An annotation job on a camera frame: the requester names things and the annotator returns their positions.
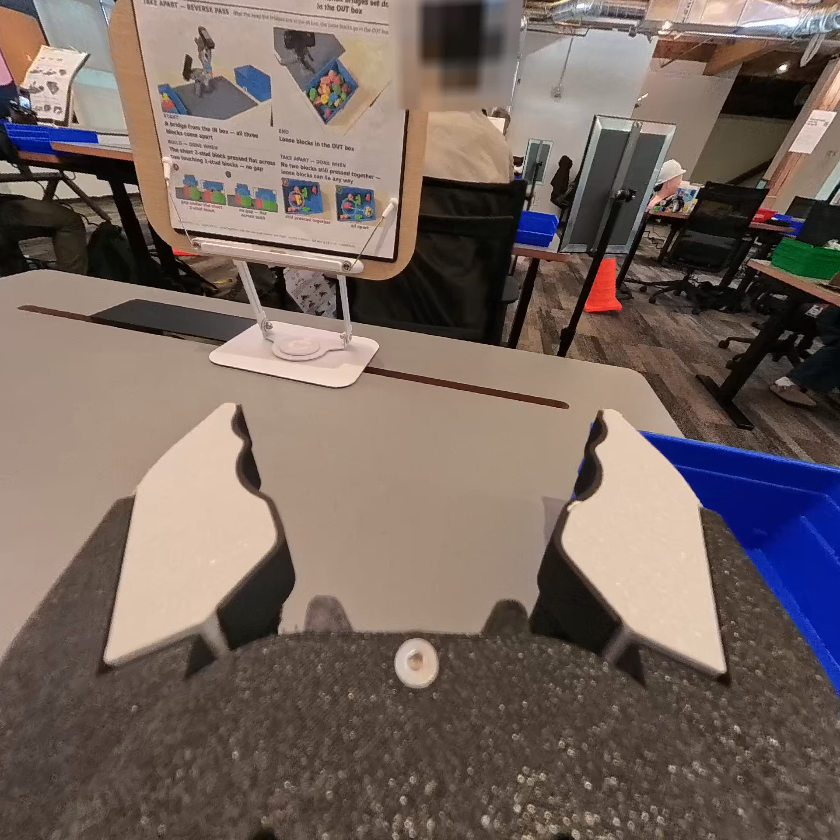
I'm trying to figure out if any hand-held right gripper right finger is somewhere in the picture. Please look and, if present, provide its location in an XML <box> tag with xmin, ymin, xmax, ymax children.
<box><xmin>528</xmin><ymin>408</ymin><xmax>729</xmax><ymax>680</ymax></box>

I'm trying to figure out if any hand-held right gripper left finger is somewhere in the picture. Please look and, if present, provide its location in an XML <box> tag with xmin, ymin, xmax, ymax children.
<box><xmin>101</xmin><ymin>402</ymin><xmax>296</xmax><ymax>667</ymax></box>

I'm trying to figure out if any blue plastic bin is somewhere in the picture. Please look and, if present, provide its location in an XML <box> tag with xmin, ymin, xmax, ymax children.
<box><xmin>577</xmin><ymin>430</ymin><xmax>840</xmax><ymax>693</ymax></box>

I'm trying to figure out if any orange traffic cone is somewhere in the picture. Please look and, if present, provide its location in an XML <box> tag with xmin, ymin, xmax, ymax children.
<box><xmin>583</xmin><ymin>258</ymin><xmax>623</xmax><ymax>313</ymax></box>

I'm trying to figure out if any printed sheet under table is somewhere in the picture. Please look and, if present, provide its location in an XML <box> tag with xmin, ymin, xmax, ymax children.
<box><xmin>285</xmin><ymin>272</ymin><xmax>343</xmax><ymax>316</ymax></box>

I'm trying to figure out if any black backpack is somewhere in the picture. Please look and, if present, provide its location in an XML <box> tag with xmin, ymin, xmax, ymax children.
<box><xmin>85</xmin><ymin>220</ymin><xmax>139</xmax><ymax>284</ymax></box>

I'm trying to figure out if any wooden side table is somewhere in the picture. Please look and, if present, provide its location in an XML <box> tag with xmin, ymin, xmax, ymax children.
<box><xmin>508</xmin><ymin>243</ymin><xmax>571</xmax><ymax>350</ymax></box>

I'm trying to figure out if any wooden desk with black legs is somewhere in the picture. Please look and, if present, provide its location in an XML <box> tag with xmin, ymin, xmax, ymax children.
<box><xmin>696</xmin><ymin>259</ymin><xmax>840</xmax><ymax>431</ymax></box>

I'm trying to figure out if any blue bin on side table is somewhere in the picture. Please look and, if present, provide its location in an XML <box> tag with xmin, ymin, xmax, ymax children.
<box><xmin>515</xmin><ymin>211</ymin><xmax>559</xmax><ymax>245</ymax></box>

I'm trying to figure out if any stack of green bins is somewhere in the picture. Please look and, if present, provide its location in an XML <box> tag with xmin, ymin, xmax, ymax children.
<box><xmin>770</xmin><ymin>238</ymin><xmax>840</xmax><ymax>277</ymax></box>

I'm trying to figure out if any black mesh office chair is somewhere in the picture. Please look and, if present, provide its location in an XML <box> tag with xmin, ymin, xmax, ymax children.
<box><xmin>353</xmin><ymin>177</ymin><xmax>530</xmax><ymax>346</ymax></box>

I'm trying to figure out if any large grey panel on tripod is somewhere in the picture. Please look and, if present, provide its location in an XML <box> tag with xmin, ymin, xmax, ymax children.
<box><xmin>556</xmin><ymin>115</ymin><xmax>677</xmax><ymax>359</ymax></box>

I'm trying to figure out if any wooden background table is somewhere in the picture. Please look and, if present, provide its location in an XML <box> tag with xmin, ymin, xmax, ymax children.
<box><xmin>0</xmin><ymin>141</ymin><xmax>179</xmax><ymax>280</ymax></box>

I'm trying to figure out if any small grey panel on tripod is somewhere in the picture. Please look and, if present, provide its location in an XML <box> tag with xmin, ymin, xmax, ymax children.
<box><xmin>524</xmin><ymin>138</ymin><xmax>554</xmax><ymax>186</ymax></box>

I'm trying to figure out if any row of blue bins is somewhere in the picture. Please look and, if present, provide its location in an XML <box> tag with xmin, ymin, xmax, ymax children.
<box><xmin>3</xmin><ymin>121</ymin><xmax>101</xmax><ymax>149</ymax></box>

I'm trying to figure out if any instruction board on white stand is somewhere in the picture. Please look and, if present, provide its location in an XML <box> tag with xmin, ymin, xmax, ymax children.
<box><xmin>108</xmin><ymin>0</ymin><xmax>427</xmax><ymax>388</ymax></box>

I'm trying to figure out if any paper notice on column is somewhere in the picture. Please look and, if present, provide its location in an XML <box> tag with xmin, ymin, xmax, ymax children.
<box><xmin>790</xmin><ymin>110</ymin><xmax>838</xmax><ymax>156</ymax></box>

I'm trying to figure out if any background instruction sheet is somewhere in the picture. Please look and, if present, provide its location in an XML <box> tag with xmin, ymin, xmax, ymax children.
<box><xmin>23</xmin><ymin>45</ymin><xmax>90</xmax><ymax>126</ymax></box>

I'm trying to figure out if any black table cable cover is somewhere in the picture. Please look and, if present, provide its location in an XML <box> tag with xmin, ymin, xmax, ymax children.
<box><xmin>91</xmin><ymin>298</ymin><xmax>253</xmax><ymax>345</ymax></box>

